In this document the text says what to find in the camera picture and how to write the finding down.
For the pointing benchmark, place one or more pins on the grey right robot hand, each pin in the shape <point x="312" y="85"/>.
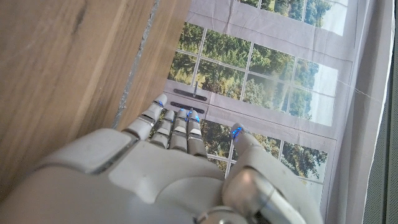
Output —
<point x="149" y="174"/>

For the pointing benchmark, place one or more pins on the printed window backdrop cloth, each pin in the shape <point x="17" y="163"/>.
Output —
<point x="280" y="77"/>

